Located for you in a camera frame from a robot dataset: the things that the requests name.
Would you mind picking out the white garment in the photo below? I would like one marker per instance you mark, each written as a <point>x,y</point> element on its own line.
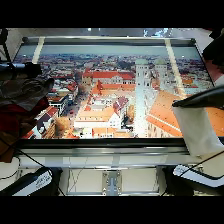
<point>196,133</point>

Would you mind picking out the silver frame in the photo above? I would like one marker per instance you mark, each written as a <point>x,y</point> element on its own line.
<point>111,182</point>

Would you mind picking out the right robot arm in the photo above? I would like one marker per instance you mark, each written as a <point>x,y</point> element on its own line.
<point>206,96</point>

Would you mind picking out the beige garment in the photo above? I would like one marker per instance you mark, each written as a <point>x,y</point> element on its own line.
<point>26,91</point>

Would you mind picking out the brown garment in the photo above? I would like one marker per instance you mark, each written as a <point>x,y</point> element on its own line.
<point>8,146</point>

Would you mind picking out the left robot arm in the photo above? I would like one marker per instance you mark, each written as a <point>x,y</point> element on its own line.
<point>33,181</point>

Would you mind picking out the red garment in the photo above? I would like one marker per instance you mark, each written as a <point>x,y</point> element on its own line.
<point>15,118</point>

